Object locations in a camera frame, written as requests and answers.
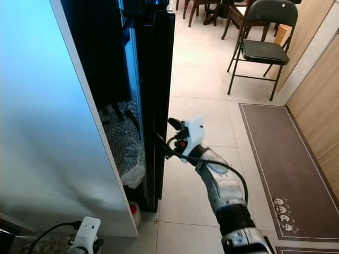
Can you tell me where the dark grey fridge door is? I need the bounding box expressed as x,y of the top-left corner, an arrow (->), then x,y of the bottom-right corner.
127,8 -> 176,212

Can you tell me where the bubble wrap sheet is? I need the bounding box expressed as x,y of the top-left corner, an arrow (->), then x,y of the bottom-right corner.
98,99 -> 145,189

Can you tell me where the clear bottle with red cap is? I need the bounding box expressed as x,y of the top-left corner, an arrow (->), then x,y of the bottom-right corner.
129,203 -> 142,227

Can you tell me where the beige woven rug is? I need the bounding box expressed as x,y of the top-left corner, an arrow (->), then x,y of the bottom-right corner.
8,235 -> 80,254

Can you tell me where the black object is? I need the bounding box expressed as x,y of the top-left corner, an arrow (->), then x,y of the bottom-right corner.
0,213 -> 27,254

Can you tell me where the brown floor mat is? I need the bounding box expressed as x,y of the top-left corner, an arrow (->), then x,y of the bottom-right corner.
238,102 -> 339,237
275,246 -> 339,254

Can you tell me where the dark folding chair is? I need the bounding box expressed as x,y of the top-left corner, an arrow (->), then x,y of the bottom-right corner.
227,0 -> 299,101

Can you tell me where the white panel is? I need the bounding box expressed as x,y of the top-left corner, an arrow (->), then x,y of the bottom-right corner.
0,0 -> 138,237

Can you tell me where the cardboard box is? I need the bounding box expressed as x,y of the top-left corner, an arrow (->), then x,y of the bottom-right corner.
275,24 -> 293,46

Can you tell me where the wooden cabinet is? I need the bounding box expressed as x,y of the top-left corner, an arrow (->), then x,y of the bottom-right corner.
286,33 -> 339,183

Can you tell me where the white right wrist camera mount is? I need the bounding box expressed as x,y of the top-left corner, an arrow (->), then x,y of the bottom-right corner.
183,116 -> 206,164

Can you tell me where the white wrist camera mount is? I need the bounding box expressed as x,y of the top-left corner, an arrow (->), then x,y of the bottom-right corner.
183,116 -> 206,164
72,216 -> 101,254

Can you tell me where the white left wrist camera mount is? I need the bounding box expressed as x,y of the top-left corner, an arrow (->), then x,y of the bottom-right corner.
72,216 -> 101,254

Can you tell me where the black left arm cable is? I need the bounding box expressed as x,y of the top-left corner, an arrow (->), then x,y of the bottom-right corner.
28,221 -> 83,254

